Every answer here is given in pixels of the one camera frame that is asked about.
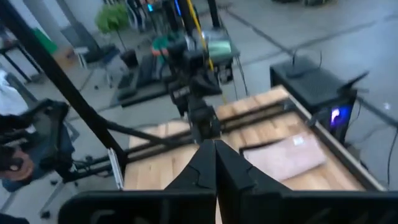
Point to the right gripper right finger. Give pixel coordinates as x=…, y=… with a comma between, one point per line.
x=248, y=202

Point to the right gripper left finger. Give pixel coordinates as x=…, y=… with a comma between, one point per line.
x=192, y=202

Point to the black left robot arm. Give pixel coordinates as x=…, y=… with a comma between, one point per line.
x=192, y=68

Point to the folded beige cloth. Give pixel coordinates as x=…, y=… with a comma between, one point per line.
x=286, y=158

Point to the black computer tower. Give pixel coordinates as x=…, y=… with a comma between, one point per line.
x=311, y=90

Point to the tall potted green plant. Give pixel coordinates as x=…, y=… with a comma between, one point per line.
x=112, y=18

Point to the black wifi antenna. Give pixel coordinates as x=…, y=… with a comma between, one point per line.
x=354, y=80

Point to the green box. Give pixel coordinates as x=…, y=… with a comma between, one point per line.
x=46, y=43

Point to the person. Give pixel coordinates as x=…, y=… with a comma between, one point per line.
x=9, y=96

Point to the black aluminium table frame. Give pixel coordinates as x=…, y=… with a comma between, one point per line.
x=56, y=74

